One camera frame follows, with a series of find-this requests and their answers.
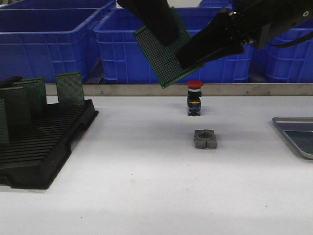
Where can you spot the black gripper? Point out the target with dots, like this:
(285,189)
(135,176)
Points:
(256,23)

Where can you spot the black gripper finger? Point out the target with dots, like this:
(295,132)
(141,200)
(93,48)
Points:
(157,16)

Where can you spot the green perforated board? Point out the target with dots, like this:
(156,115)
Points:
(163,58)
(302,139)

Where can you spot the rear right green board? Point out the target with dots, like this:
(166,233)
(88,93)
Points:
(70,89)

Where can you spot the silver metal tray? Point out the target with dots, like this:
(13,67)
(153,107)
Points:
(284,124)

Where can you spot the rear left green board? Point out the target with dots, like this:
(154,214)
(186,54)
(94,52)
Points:
(41,83)

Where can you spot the dark green left board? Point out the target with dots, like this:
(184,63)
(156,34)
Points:
(17,110)

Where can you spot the black slotted board rack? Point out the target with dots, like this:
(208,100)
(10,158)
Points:
(36,153)

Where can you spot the edge green board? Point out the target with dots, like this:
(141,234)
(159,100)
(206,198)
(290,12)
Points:
(4,134)

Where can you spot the centre blue plastic bin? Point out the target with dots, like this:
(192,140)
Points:
(124,63)

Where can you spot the blue plastic bin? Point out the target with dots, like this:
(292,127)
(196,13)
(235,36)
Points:
(287,65)
(46,42)
(124,63)

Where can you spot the red emergency stop button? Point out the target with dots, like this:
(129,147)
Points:
(193,99)

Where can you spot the right blue plastic bin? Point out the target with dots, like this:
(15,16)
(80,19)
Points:
(287,65)

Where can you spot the grey clamp block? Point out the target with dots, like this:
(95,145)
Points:
(205,139)

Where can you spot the left blue plastic bin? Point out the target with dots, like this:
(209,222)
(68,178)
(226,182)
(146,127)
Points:
(46,42)

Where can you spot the metal rail strip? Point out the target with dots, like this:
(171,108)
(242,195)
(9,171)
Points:
(227,89)

